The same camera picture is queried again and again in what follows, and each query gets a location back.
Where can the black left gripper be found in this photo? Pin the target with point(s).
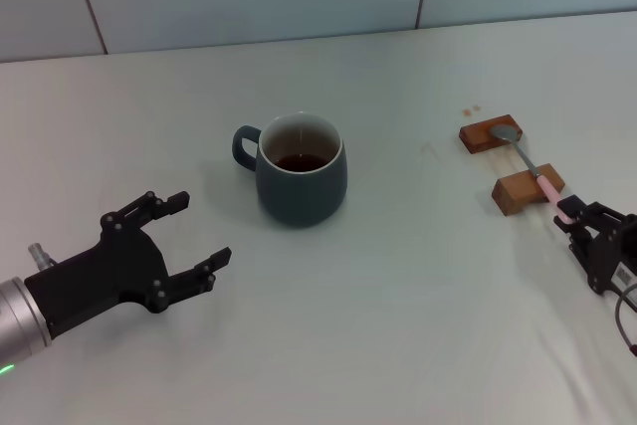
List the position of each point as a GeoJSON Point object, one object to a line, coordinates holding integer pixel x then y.
{"type": "Point", "coordinates": [114, 266]}

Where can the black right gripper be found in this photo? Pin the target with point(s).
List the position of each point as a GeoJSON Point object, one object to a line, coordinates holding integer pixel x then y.
{"type": "Point", "coordinates": [617, 256]}

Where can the dark grey ceramic mug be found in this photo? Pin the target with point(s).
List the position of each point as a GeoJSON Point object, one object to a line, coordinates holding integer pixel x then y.
{"type": "Point", "coordinates": [298, 196]}

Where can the notched brown wooden block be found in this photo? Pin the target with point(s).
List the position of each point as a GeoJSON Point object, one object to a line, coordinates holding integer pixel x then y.
{"type": "Point", "coordinates": [517, 191]}

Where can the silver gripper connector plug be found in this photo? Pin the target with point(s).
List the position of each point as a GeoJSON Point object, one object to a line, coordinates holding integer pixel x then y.
{"type": "Point", "coordinates": [42, 255]}

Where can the flat brown wooden block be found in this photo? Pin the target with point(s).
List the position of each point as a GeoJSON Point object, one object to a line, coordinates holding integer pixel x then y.
{"type": "Point", "coordinates": [478, 139]}

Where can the dark coffee liquid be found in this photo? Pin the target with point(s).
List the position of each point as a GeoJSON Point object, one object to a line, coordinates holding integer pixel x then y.
{"type": "Point", "coordinates": [301, 162]}

